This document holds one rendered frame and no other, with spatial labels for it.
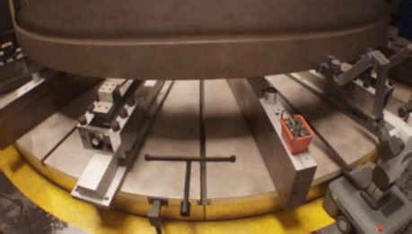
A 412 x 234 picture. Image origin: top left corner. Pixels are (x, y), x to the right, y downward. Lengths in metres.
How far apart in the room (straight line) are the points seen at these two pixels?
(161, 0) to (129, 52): 0.39
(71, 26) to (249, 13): 1.31
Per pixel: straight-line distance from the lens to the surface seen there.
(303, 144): 1.81
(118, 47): 2.09
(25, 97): 2.88
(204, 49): 1.98
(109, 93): 2.14
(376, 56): 1.68
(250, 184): 2.15
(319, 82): 3.10
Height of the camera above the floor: 1.93
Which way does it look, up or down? 35 degrees down
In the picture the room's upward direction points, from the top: 1 degrees counter-clockwise
